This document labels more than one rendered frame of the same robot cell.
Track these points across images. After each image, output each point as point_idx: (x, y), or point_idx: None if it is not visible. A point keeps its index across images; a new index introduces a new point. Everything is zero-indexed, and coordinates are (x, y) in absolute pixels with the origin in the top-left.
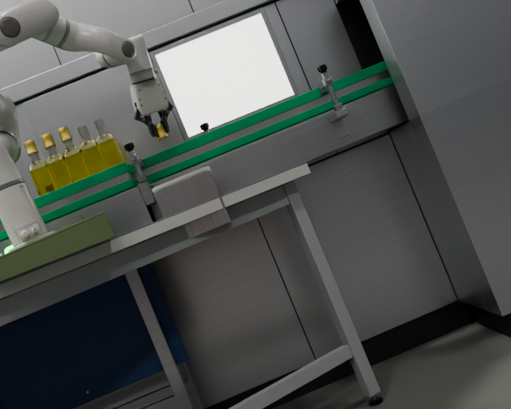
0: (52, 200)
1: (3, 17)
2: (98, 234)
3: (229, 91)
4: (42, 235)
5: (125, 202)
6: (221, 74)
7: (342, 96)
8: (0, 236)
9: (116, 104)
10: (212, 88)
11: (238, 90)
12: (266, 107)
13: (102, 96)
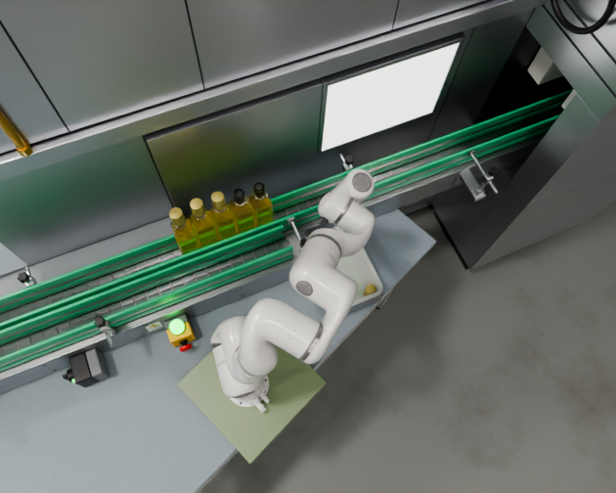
0: (214, 281)
1: (325, 352)
2: (317, 393)
3: (379, 112)
4: (266, 393)
5: (282, 272)
6: (382, 99)
7: (479, 154)
8: (156, 309)
9: (263, 132)
10: (367, 111)
11: (388, 112)
12: (402, 123)
13: (250, 127)
